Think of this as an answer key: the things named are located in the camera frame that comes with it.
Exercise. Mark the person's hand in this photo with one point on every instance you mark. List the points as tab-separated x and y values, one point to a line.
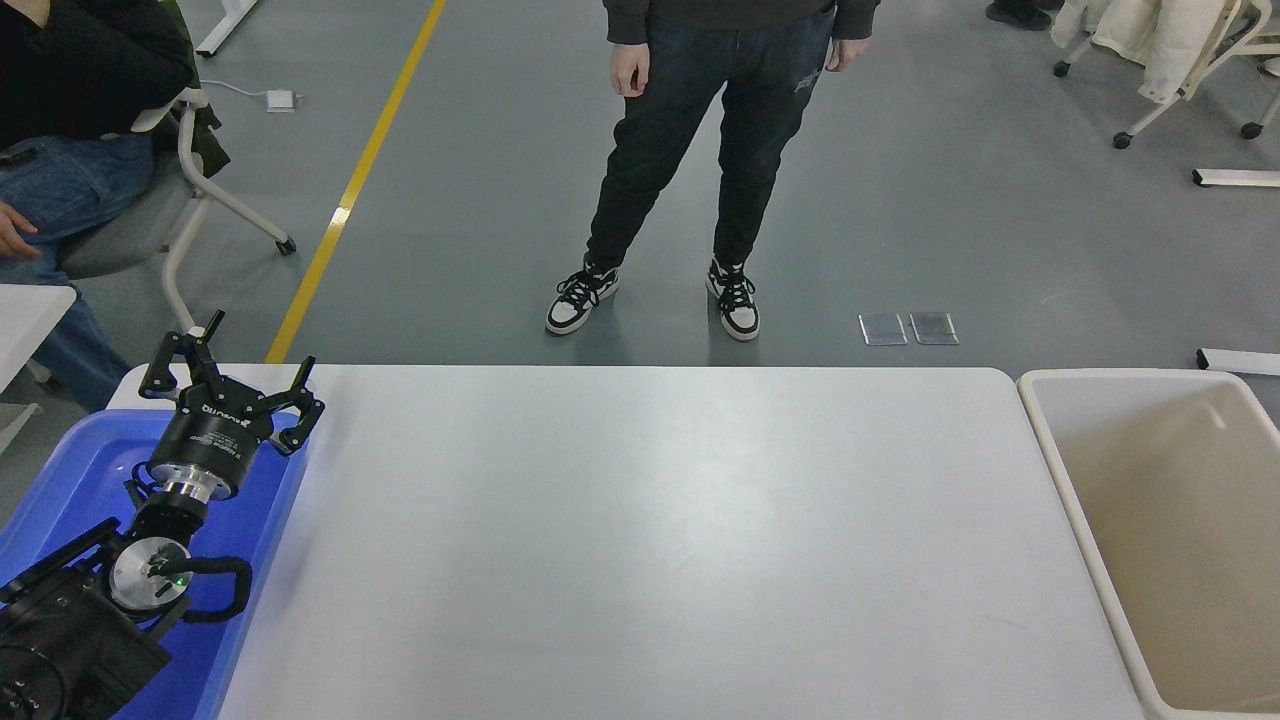
15	230

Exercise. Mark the cream coat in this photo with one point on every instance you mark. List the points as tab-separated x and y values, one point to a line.
1150	35

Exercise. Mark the person's right hand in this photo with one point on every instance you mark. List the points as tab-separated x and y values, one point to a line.
630	70

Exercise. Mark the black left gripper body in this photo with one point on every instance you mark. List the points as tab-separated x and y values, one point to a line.
215	445

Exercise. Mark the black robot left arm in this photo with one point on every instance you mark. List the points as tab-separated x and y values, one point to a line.
60	640

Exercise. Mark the white power adapter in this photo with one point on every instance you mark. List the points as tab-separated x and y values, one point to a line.
282	99

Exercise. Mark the white table foot bar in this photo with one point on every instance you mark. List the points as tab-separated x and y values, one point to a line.
228	25
1240	362
1240	178

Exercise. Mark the person's left hand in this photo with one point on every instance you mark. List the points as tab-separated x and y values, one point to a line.
842	52

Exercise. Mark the metal floor plate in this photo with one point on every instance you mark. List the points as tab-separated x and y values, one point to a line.
884	329
935	328

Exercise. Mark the blue plastic tray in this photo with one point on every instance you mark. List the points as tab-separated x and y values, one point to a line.
80	470

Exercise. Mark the grey office chair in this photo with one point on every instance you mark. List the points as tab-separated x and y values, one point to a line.
130	225

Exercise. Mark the dark green jacket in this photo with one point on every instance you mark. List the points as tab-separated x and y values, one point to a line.
205	135

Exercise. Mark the white wheeled chair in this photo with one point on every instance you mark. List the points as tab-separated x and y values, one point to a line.
1175	105

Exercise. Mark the large pale plastic bin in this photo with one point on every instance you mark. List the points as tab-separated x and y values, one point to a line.
1150	560

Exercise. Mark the person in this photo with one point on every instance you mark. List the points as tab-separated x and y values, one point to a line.
660	130
60	70
1018	14

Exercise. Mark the small white side table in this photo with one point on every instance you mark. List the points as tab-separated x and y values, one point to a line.
30	320

